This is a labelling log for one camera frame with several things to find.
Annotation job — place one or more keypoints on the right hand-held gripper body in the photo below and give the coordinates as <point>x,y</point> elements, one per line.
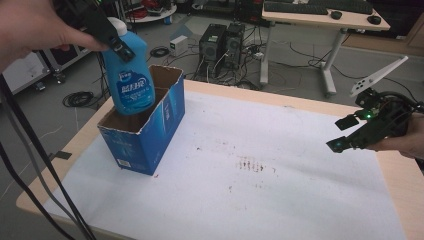
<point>383,116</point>

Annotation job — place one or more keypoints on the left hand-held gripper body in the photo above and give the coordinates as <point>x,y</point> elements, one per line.
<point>90,20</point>

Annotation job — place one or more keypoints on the blue detergent bottle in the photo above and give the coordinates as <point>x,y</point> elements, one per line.
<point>130,86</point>

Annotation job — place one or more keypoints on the blue cardboard box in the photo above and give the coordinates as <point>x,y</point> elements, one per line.
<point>150,140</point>

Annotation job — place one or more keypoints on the person's right hand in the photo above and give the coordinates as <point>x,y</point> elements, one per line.
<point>413,140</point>

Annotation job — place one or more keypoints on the person's left hand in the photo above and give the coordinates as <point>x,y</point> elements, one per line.
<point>30,26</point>

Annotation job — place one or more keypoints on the round white table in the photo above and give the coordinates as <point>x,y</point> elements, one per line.
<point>156,16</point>

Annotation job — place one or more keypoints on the small blue canister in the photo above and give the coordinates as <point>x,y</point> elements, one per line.
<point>168,19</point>

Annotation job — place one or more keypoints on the small white device box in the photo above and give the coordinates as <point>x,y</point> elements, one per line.
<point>178,45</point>

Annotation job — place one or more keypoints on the gray equipment cabinet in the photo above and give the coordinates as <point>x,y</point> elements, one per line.
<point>26,71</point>

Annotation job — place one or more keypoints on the black computer tower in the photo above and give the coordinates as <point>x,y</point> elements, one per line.
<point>211,46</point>
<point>234,45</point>

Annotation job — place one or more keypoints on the black computer mouse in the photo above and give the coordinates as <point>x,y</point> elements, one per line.
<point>374,19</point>
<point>336,15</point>

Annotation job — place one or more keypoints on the white foam mat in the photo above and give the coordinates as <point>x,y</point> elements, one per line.
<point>250,200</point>

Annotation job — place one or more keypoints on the white power strip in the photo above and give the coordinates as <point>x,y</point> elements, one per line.
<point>256,52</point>

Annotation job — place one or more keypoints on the black keyboard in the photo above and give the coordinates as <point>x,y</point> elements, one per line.
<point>350,6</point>
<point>295,8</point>

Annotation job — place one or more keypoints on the black tape piece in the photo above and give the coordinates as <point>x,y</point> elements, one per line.
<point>62,155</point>

